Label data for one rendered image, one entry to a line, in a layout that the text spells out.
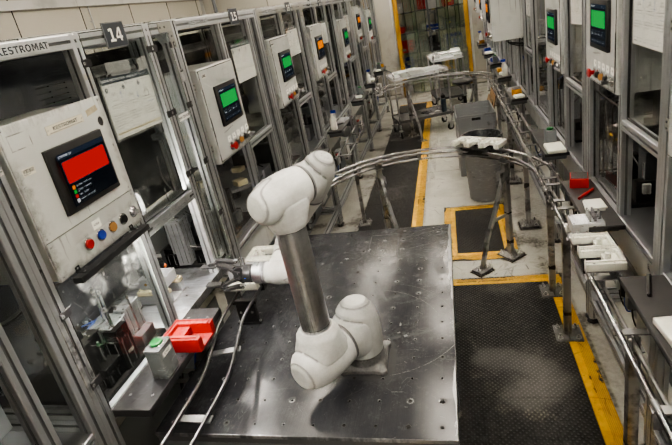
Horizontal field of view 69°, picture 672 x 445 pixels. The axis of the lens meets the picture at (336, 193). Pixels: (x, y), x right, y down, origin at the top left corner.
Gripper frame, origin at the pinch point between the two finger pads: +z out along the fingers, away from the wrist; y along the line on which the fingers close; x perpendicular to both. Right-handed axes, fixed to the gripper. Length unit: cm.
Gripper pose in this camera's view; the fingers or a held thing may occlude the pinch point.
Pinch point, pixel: (209, 275)
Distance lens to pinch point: 218.2
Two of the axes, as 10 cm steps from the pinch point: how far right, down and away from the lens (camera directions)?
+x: -1.9, 3.8, -9.0
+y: -1.8, -9.2, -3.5
